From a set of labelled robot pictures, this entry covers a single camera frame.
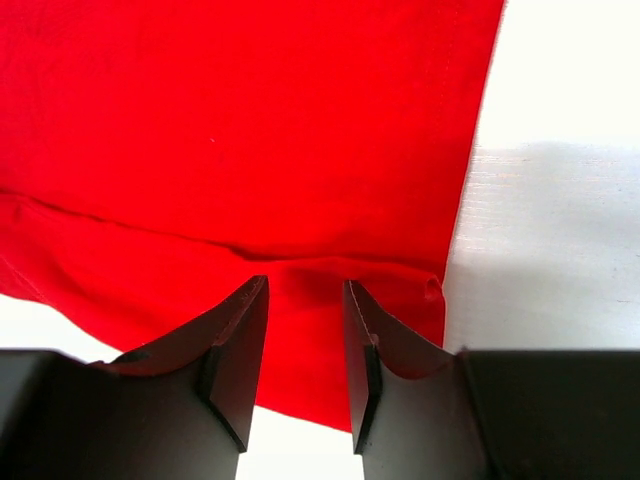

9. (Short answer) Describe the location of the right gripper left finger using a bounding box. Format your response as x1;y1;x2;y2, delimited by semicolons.
89;276;269;479

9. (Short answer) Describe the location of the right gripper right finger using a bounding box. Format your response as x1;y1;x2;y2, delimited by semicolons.
343;280;491;480

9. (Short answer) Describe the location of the red t-shirt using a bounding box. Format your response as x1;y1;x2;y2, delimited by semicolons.
1;1;503;431

